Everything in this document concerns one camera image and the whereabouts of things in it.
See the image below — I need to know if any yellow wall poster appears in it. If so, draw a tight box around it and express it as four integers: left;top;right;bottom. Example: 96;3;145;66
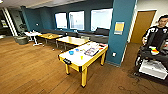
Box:
113;21;126;36

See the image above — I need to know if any brown wooden door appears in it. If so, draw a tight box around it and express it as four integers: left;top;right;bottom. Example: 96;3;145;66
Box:
130;9;157;46

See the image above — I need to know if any orange game box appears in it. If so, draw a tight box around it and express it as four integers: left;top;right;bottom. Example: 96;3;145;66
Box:
97;42;108;51

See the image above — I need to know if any colourful board game box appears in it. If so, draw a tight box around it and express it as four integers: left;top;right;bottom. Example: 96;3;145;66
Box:
83;46;101;57

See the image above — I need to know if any yellow gaming table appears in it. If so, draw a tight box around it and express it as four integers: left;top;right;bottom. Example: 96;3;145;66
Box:
56;41;110;89

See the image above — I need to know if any interior glass window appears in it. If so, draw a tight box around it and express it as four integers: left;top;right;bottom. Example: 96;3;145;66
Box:
90;8;114;33
68;10;86;31
54;12;69;30

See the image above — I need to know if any dark bench sofa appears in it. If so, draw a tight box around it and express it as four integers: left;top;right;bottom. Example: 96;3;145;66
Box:
39;27;110;45

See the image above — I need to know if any wooden top table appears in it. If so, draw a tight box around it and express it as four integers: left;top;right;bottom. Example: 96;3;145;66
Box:
54;35;91;52
36;32;64;47

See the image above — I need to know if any grey round ottoman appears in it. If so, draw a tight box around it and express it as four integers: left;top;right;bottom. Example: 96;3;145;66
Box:
16;35;30;46

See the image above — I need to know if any white folding table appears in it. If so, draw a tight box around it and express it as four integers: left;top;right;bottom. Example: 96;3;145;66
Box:
23;30;44;47

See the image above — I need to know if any white wall outlet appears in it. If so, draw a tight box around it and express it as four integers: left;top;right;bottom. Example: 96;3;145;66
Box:
111;51;118;58

